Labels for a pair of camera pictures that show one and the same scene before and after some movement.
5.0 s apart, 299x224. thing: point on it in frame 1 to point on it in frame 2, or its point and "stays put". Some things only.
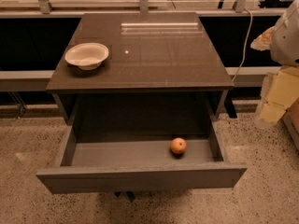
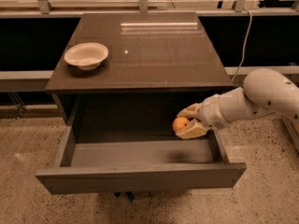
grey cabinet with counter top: [162, 66] stays put
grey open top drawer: [137, 162] stays put
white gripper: [286, 42] to [209, 112]
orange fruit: [178, 145] to [179, 123]
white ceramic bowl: [87, 56] stays put
